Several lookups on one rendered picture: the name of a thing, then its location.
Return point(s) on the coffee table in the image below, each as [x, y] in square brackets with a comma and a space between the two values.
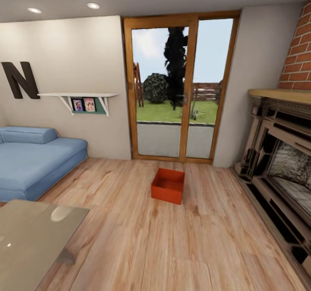
[33, 237]

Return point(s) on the storage box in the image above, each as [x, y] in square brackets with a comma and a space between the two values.
[168, 186]

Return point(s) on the shelf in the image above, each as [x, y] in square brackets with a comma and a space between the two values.
[101, 102]

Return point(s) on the picture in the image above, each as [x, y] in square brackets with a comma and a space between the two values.
[77, 104]
[89, 104]

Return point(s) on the sofa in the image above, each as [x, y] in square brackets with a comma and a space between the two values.
[33, 160]

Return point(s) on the door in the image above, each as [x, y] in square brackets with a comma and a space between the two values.
[177, 68]

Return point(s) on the decorative sign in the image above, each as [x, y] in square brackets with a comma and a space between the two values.
[15, 79]

